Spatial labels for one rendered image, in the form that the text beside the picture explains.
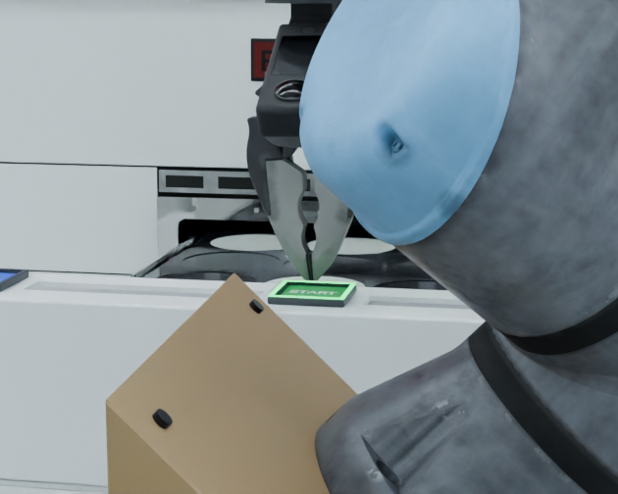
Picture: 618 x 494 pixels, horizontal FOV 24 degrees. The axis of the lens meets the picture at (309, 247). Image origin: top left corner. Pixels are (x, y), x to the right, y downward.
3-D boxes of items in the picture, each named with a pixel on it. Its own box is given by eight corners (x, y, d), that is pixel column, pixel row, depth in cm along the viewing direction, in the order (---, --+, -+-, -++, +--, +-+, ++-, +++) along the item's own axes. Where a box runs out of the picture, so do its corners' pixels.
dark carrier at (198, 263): (215, 235, 167) (215, 229, 167) (510, 246, 161) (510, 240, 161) (119, 298, 134) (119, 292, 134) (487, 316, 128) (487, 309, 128)
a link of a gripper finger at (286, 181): (323, 268, 109) (323, 147, 107) (308, 283, 103) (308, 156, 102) (283, 266, 110) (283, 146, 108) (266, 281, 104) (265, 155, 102)
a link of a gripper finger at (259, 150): (315, 214, 104) (315, 94, 103) (310, 217, 102) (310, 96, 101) (252, 212, 105) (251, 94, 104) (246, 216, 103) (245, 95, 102)
